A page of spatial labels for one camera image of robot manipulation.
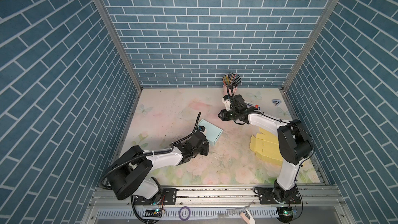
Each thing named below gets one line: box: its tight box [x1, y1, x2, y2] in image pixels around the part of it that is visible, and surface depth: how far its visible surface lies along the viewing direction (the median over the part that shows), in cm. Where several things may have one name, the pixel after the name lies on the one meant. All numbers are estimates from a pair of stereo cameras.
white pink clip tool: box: [239, 201, 256, 224], surface depth 69 cm
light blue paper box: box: [197, 118, 224, 147], surface depth 96 cm
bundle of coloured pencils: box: [221, 72, 243, 90], surface depth 110 cm
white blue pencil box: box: [244, 101, 261, 110], surface depth 112 cm
